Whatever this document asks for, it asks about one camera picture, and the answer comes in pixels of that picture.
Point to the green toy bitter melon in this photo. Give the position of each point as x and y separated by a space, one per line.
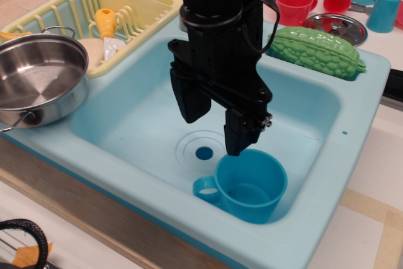
318 51

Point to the cream plastic plate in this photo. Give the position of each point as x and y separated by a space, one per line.
95 49

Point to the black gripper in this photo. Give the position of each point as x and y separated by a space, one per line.
217 63

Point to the yellow dish rack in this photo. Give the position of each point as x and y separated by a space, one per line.
137 21

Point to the red cup front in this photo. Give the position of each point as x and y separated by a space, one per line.
295 10

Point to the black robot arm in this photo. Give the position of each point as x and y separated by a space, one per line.
221 10

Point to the black bar at right edge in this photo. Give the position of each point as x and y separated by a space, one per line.
394 86

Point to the orange tape piece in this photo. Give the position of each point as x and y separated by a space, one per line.
26 256

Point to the silver pot lid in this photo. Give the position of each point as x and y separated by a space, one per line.
339 25

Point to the light blue toy sink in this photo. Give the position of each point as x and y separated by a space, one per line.
129 141

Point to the stainless steel pot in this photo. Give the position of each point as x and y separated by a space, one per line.
43 79

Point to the blue cup upside down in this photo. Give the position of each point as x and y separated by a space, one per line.
383 15

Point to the orange handled toy knife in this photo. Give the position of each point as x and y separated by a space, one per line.
105 22

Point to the blue plastic cup with handle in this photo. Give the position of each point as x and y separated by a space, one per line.
248 186

